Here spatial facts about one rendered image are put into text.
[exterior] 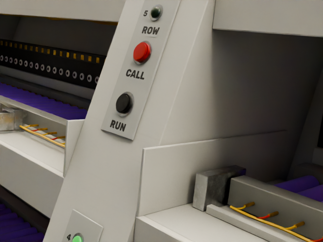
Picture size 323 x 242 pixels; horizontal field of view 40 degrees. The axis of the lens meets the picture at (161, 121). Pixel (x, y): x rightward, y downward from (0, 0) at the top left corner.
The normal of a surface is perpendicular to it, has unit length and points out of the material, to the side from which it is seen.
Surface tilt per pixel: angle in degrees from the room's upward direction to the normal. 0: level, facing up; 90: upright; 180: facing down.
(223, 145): 90
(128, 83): 90
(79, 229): 90
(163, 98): 90
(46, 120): 108
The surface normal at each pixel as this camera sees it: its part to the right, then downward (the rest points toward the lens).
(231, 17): -0.72, 0.05
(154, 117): -0.65, -0.26
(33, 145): 0.11, -0.98
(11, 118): 0.69, 0.20
